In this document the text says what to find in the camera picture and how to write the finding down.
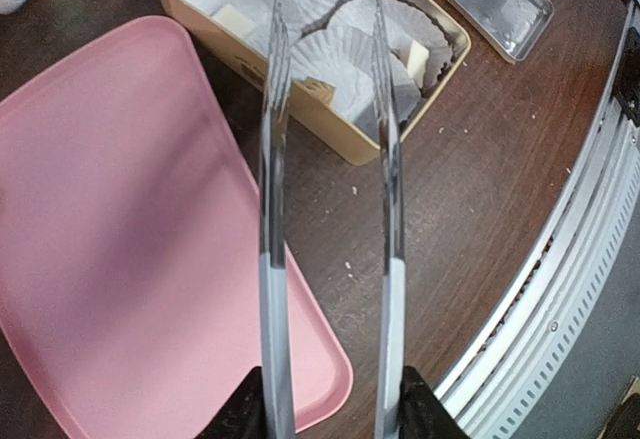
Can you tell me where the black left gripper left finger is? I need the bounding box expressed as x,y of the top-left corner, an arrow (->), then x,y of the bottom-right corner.
197,366 -> 267,439

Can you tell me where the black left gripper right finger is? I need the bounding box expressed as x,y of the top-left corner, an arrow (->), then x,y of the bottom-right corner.
399,366 -> 468,439

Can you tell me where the white ridged chocolate square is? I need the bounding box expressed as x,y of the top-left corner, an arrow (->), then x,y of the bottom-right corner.
405,40 -> 430,87

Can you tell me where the white chocolate bar piece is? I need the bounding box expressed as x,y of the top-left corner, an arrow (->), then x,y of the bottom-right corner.
210,4 -> 256,40

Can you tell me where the light brown chocolate square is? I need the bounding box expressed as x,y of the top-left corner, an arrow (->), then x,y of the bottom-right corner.
302,77 -> 336,107

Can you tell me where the pink plastic tray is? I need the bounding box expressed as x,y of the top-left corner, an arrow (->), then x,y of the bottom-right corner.
0,14 -> 355,439

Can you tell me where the tan tin box base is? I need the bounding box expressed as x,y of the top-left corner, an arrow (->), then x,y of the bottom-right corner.
161,0 -> 471,165

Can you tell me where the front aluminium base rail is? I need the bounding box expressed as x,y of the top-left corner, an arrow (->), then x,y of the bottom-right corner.
435,0 -> 639,438

